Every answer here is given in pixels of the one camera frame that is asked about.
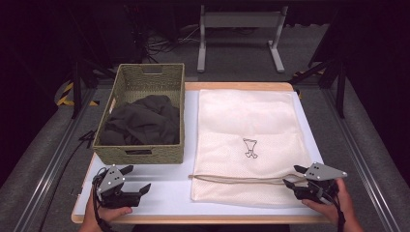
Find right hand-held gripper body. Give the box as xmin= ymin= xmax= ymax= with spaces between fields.
xmin=292 ymin=161 xmax=348 ymax=206

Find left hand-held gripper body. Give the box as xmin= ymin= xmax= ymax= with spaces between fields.
xmin=92 ymin=164 xmax=143 ymax=209

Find dark grey cloth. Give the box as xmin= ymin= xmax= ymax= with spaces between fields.
xmin=99 ymin=94 xmax=181 ymax=147

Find white mesh laundry bag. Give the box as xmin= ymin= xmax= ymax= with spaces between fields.
xmin=190 ymin=89 xmax=313 ymax=207

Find green woven basket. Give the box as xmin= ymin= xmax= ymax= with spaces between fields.
xmin=92 ymin=63 xmax=186 ymax=165

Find person's left hand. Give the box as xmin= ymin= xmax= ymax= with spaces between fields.
xmin=84 ymin=192 xmax=133 ymax=228

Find person's right hand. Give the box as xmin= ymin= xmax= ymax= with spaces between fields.
xmin=302 ymin=178 xmax=356 ymax=226

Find person's dark clothing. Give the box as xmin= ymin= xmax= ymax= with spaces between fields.
xmin=132 ymin=223 xmax=291 ymax=232

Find white table sheet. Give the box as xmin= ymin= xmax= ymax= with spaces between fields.
xmin=76 ymin=90 xmax=324 ymax=217

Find black stand legs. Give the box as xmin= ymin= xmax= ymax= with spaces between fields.
xmin=289 ymin=57 xmax=348 ymax=119
xmin=69 ymin=57 xmax=118 ymax=120

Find yellow black hazard tape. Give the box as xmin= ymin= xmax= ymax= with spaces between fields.
xmin=56 ymin=81 xmax=100 ymax=107

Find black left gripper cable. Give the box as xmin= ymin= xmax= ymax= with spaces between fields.
xmin=92 ymin=166 xmax=112 ymax=232

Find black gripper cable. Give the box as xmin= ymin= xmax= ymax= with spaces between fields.
xmin=92 ymin=166 xmax=112 ymax=232
xmin=328 ymin=192 xmax=346 ymax=232

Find aluminium floor rail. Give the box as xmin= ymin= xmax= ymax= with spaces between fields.
xmin=322 ymin=86 xmax=401 ymax=232
xmin=13 ymin=86 xmax=98 ymax=232

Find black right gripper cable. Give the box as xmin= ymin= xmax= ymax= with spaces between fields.
xmin=328 ymin=192 xmax=346 ymax=232

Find thin black floor cable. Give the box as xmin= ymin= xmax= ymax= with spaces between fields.
xmin=38 ymin=130 xmax=98 ymax=232

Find beige drawstring cord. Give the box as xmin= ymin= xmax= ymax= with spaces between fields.
xmin=188 ymin=173 xmax=308 ymax=187

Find black floor cables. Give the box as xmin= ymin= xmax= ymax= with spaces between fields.
xmin=141 ymin=23 xmax=202 ymax=57

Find grey metal stand frame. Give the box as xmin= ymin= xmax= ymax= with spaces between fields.
xmin=196 ymin=4 xmax=289 ymax=73

